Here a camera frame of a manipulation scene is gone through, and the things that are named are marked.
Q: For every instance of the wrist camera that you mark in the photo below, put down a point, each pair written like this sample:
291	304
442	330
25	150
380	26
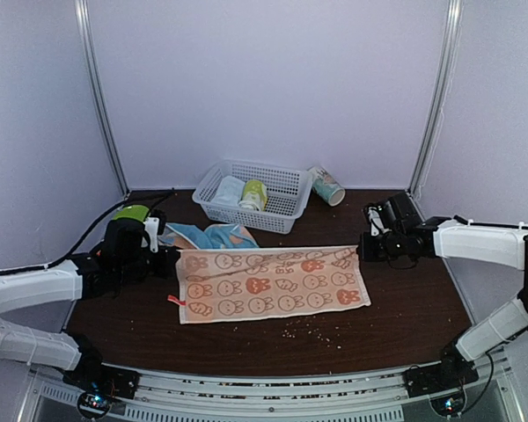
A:
154	226
373	215

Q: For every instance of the right aluminium frame post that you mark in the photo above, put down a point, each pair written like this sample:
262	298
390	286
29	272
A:
436	110

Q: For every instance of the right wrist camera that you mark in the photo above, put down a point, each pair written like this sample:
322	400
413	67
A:
373	215

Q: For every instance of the green rolled towel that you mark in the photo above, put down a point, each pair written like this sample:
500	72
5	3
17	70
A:
254	196

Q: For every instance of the orange bunny towel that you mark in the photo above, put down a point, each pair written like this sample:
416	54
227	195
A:
254	284

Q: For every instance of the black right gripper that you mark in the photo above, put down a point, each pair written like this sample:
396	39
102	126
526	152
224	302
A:
367	253

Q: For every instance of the left aluminium frame post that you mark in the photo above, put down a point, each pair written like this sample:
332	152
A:
85	29

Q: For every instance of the blue patterned towel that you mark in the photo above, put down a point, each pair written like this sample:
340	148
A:
215	236

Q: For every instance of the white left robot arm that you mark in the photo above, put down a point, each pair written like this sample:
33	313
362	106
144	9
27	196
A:
21	288

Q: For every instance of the front aluminium rail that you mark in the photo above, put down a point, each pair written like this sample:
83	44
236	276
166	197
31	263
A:
380	395

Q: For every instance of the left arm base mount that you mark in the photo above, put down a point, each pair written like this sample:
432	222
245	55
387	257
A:
101	382

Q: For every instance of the aluminium frame post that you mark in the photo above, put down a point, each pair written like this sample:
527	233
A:
436	110
85	29

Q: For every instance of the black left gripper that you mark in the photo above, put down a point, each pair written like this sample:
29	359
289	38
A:
164	270

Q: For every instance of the teal patterned paper cup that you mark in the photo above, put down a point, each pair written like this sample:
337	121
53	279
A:
326	187

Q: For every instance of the white rolled towel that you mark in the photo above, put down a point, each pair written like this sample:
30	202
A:
229	192

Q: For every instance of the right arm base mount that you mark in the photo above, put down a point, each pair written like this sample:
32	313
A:
451	372

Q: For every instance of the green plate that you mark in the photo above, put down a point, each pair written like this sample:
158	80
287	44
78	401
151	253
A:
133	212

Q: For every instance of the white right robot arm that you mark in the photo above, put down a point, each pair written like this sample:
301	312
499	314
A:
501	244

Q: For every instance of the white plastic basket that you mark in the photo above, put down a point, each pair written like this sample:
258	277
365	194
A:
288	193

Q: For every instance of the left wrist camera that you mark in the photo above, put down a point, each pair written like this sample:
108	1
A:
154	226

